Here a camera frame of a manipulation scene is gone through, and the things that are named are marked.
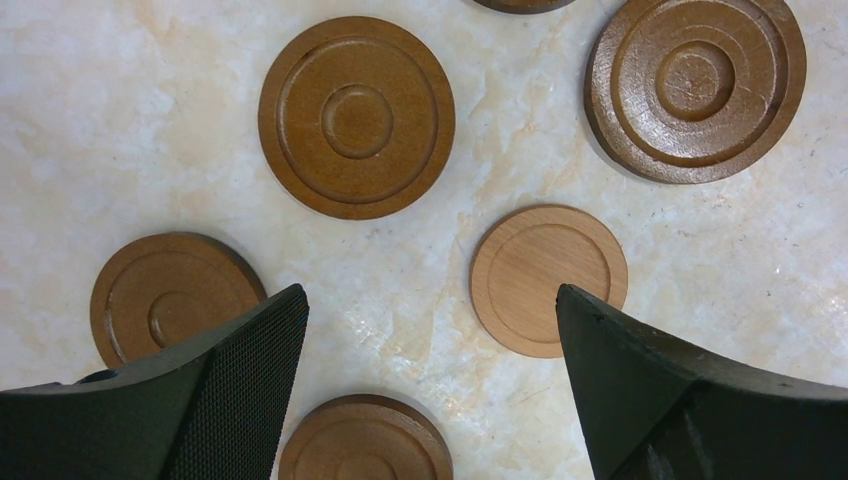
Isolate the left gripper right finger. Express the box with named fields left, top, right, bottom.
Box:
left=556, top=284, right=847, bottom=479

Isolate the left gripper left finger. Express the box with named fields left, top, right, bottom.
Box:
left=1, top=284, right=309, bottom=479

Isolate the dark wooden coaster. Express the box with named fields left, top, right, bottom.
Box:
left=474, top=0, right=574, bottom=15
left=89, top=232, right=267, bottom=368
left=258, top=16, right=455, bottom=220
left=278, top=394, right=454, bottom=479
left=584, top=1, right=807, bottom=184

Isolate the light wooden coaster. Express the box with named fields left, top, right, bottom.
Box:
left=469, top=204, right=629, bottom=359

